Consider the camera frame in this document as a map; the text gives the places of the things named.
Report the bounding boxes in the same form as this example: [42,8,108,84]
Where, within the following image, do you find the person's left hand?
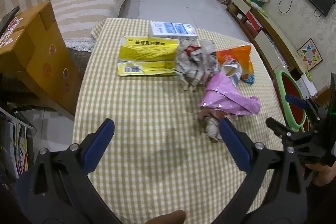
[146,210,187,224]

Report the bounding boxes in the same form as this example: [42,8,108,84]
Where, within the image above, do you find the pink plastic bag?
[200,73,261,117]

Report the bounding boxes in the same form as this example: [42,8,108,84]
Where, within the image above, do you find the pink sticker sheet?
[0,17,23,48]

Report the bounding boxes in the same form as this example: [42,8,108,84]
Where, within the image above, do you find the silver blue snack wrapper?
[222,60,256,85]

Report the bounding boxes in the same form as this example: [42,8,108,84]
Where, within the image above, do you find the wooden side table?
[0,1,84,116]

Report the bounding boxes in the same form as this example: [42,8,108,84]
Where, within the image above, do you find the large newspaper ball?
[175,40,220,92]

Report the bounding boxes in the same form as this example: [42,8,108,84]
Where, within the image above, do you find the orange snack bag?
[215,45,255,78]

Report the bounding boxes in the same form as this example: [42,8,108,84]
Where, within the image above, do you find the wooden television cabinet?
[226,0,313,83]

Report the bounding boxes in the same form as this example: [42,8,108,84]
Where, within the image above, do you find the white blue milk box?
[148,21,199,41]

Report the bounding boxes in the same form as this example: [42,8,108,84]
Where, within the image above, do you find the green rimmed red bin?
[275,70,308,133]

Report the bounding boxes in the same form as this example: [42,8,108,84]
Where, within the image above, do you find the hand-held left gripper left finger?
[31,118,132,224]

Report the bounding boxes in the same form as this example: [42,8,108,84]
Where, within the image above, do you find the small paper ball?
[198,109,237,142]

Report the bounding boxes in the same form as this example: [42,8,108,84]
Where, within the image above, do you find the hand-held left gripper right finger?
[210,118,308,224]

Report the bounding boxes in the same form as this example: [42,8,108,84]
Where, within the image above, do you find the black television cable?
[278,0,295,14]

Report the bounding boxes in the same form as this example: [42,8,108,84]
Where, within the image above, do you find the flattened yellow medicine box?
[117,36,180,77]

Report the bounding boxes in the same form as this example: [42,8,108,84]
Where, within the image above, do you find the colourful printed papers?
[0,108,35,180]

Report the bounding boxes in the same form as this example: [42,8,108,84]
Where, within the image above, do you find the star checkers board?
[297,38,323,72]

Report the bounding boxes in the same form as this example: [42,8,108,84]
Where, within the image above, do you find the person's right hand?
[304,161,336,187]

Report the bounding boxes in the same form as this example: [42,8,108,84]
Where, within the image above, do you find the white cardboard box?
[299,73,319,99]

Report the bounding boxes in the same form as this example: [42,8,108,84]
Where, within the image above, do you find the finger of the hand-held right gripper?
[266,117,298,141]
[285,94,320,115]

